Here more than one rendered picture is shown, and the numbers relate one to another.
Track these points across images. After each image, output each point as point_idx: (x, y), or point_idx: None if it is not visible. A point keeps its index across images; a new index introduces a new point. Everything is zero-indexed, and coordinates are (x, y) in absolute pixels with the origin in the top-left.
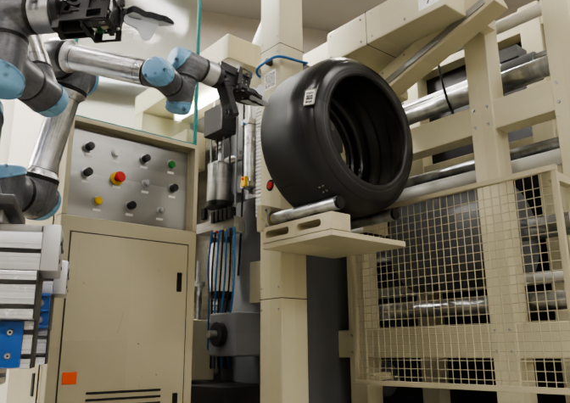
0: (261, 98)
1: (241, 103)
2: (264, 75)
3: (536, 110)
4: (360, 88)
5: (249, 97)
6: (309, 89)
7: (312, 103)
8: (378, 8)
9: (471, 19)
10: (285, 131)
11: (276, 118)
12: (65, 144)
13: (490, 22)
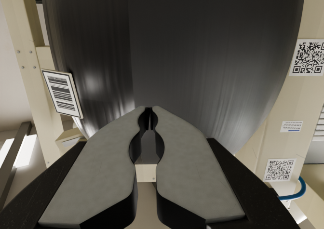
0: (79, 145)
1: (256, 190)
2: (290, 181)
3: (50, 50)
4: None
5: (112, 201)
6: (72, 116)
7: (43, 70)
8: (143, 179)
9: (75, 134)
10: None
11: (191, 67)
12: None
13: (76, 127)
